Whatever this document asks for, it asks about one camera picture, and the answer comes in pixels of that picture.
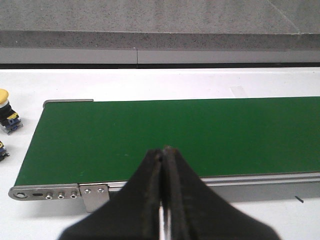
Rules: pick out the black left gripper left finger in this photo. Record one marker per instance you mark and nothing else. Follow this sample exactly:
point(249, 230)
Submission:
point(132, 214)

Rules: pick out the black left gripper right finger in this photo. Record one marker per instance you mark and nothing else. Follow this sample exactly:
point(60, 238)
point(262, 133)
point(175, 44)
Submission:
point(197, 213)

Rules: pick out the red mushroom push button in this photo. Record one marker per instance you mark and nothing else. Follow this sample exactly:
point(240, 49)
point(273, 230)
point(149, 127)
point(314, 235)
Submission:
point(3, 151)

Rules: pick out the small black screw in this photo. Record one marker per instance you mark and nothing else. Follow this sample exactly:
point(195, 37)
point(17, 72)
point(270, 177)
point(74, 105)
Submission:
point(299, 199)

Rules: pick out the yellow mushroom push button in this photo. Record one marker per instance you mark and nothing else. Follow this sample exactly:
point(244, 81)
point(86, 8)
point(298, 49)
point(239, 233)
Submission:
point(9, 119)

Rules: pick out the grey stone counter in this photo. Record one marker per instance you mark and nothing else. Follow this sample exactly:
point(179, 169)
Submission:
point(159, 32)

